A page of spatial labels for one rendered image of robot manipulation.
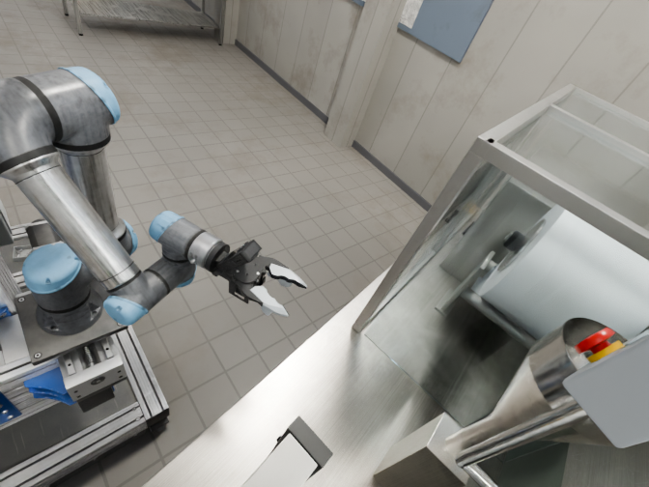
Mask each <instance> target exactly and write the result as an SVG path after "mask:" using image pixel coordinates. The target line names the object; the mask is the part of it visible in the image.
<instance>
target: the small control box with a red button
mask: <svg viewBox="0 0 649 487"><path fill-rule="evenodd" d="M614 334H615V332H614V331H613V330H612V329H609V328H605V329H602V330H600V331H598V332H596V333H594V334H591V335H589V336H588V337H587V338H585V339H584V340H582V341H581V342H579V344H578V345H576V346H575V349H576V351H577V352H578V353H579V354H581V353H584V352H587V351H591V352H592V353H593V355H592V356H590V357H589V358H587V359H588V360H589V361H590V362H589V363H588V364H586V365H585V366H583V367H582V368H581V369H580V370H578V371H577V372H575V373H573V374H572V375H570V376H569V377H567V378H566V379H564V381H563V386H564V387H565V388H566V389H567V390H568V392H569V393H570V394H571V395H572V396H573V397H574V399H575V400H576V401H577V402H578V403H579V405H580V406H581V407H582V408H583V409H584V411H585V412H586V413H587V414H588V415H589V416H590V418H591V419H592V420H593V421H594V422H595V423H596V425H597V426H598V427H599V428H600V429H601V430H602V432H603V433H604V434H605V435H606V436H607V438H608V439H609V440H610V441H611V442H612V444H613V445H615V446H616V447H619V448H625V447H628V446H631V445H635V444H641V443H644V442H647V441H649V329H648V330H647V331H645V332H643V333H642V334H640V335H638V336H636V337H634V338H632V339H630V340H628V341H627V342H625V343H623V344H622V343H621V342H620V341H619V340H618V341H616V342H614V343H612V344H610V343H609V342H608V340H609V339H610V338H611V337H612V336H613V335H614Z"/></svg>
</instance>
